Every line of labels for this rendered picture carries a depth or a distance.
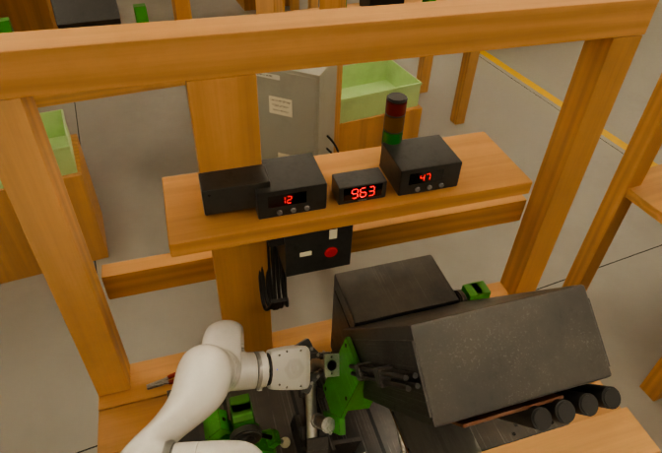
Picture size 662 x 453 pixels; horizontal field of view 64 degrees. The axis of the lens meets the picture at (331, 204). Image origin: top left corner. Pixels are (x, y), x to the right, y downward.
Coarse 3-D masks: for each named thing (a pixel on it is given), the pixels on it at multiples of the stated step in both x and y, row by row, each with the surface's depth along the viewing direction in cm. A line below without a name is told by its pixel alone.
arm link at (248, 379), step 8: (248, 352) 125; (248, 360) 121; (256, 360) 122; (248, 368) 120; (256, 368) 121; (240, 376) 119; (248, 376) 120; (256, 376) 121; (240, 384) 120; (248, 384) 120; (256, 384) 121
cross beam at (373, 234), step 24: (408, 216) 163; (432, 216) 164; (456, 216) 167; (480, 216) 170; (504, 216) 174; (360, 240) 161; (384, 240) 164; (408, 240) 167; (120, 264) 144; (144, 264) 144; (168, 264) 144; (192, 264) 146; (120, 288) 144; (144, 288) 147; (168, 288) 150
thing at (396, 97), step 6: (390, 96) 126; (396, 96) 126; (402, 96) 127; (390, 102) 126; (396, 102) 125; (402, 102) 125; (390, 108) 126; (396, 108) 126; (402, 108) 126; (390, 114) 127; (396, 114) 127; (402, 114) 127
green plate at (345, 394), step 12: (348, 348) 127; (348, 360) 127; (348, 372) 126; (324, 384) 139; (336, 384) 132; (348, 384) 126; (360, 384) 122; (336, 396) 132; (348, 396) 126; (360, 396) 128; (336, 408) 132; (348, 408) 127; (360, 408) 132
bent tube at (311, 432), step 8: (312, 360) 138; (320, 360) 133; (328, 360) 130; (336, 360) 131; (312, 368) 139; (328, 368) 133; (336, 368) 130; (328, 376) 129; (312, 392) 141; (312, 400) 140; (312, 408) 140; (312, 432) 139
